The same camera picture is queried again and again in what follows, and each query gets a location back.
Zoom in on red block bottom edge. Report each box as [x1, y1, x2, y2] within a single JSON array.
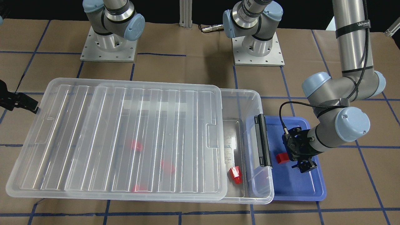
[[131, 184, 149, 193]]

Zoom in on black box latch handle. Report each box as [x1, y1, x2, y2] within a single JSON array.
[[254, 113, 272, 168]]

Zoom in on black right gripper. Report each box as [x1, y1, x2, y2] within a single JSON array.
[[0, 80, 39, 114]]

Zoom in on blue plastic tray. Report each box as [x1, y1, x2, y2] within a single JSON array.
[[248, 116, 326, 201]]

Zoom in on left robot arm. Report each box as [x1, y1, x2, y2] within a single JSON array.
[[222, 0, 386, 173]]

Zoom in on clear plastic box lid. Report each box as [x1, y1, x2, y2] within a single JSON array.
[[6, 78, 228, 202]]

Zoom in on aluminium frame post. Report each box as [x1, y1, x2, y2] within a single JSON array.
[[179, 0, 193, 29]]

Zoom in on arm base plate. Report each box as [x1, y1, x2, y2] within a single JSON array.
[[231, 33, 285, 67], [80, 27, 138, 63]]

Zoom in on clear plastic storage box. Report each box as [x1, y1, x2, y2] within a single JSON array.
[[65, 87, 274, 204]]

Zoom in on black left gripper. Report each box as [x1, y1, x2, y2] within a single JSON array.
[[282, 127, 318, 174]]

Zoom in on metal cable connector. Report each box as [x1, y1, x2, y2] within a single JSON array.
[[198, 24, 224, 34]]

